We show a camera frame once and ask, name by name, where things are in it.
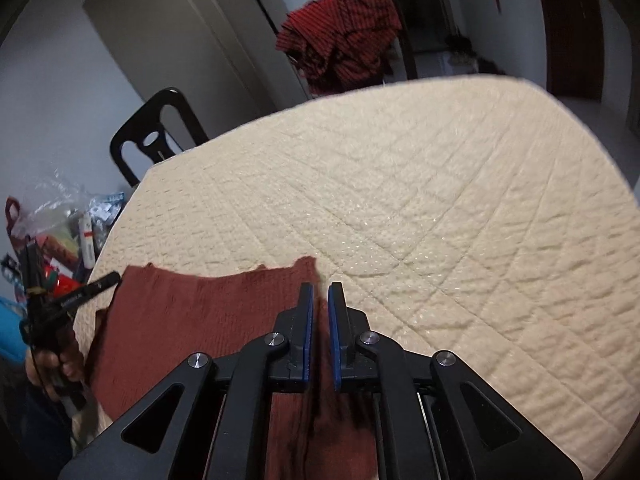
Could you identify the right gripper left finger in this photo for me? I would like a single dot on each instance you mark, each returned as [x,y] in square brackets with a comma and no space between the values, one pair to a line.
[292,336]

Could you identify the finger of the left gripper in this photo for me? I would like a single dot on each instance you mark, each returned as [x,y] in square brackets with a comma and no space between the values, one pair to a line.
[74,300]

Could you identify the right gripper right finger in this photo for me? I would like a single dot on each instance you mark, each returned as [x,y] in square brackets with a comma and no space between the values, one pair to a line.
[351,340]

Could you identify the maroon knit sweater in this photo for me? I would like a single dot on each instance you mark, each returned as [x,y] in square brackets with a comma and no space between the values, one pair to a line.
[157,318]

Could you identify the left hand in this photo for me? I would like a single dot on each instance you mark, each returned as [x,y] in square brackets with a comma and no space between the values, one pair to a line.
[43,366]

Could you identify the red bottle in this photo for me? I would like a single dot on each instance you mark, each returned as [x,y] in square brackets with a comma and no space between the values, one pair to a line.
[57,284]

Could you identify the blue object at left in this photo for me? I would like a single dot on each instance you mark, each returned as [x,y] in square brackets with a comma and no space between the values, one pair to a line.
[12,346]

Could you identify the white box carton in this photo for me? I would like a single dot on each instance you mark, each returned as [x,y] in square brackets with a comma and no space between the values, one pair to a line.
[86,241]

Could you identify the clear plastic bag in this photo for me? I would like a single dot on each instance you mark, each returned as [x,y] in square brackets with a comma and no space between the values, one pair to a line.
[54,203]

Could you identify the black chair at table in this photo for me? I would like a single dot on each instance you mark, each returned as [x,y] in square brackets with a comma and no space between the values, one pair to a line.
[147,132]

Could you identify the cream quilted table cover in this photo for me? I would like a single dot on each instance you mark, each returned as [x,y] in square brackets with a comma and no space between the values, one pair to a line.
[475,214]

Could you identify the red striped cloth on chair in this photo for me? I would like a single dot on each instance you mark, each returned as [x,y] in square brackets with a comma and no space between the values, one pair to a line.
[339,45]

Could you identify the grey door panel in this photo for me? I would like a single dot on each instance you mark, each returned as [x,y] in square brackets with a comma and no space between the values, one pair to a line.
[221,54]

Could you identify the dark brown door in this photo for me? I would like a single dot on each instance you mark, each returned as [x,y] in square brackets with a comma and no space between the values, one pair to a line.
[575,48]

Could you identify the red handled bag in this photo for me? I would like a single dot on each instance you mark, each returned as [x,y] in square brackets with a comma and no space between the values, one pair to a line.
[18,237]

